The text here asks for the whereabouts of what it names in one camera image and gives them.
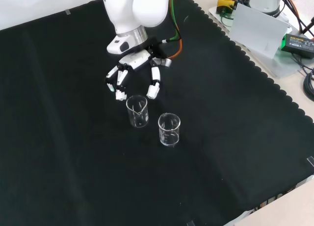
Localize black bench cloth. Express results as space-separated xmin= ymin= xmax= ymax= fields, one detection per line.
xmin=0 ymin=0 xmax=314 ymax=226

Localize black power adapter green label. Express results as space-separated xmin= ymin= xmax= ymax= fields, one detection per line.
xmin=280 ymin=33 xmax=314 ymax=59

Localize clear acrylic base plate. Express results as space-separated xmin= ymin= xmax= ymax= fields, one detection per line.
xmin=208 ymin=5 xmax=314 ymax=79

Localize coiled black cable bundle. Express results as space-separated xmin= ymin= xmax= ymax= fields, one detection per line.
xmin=303 ymin=69 xmax=314 ymax=101

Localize small clear glass beaker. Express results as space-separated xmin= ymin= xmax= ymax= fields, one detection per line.
xmin=126 ymin=95 xmax=150 ymax=128

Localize yellow stop button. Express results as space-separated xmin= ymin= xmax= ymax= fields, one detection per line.
xmin=215 ymin=0 xmax=238 ymax=15

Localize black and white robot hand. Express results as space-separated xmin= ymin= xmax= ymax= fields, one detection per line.
xmin=105 ymin=36 xmax=172 ymax=101

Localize orange and green arm cable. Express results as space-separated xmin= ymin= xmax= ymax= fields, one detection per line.
xmin=161 ymin=0 xmax=183 ymax=61

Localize pale grey board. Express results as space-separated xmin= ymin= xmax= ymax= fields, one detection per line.
xmin=229 ymin=2 xmax=289 ymax=60

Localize wide clear glass beaker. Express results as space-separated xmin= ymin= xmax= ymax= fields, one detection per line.
xmin=157 ymin=112 xmax=182 ymax=148

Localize orange and black base cables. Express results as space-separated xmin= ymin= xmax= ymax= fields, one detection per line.
xmin=276 ymin=0 xmax=314 ymax=37

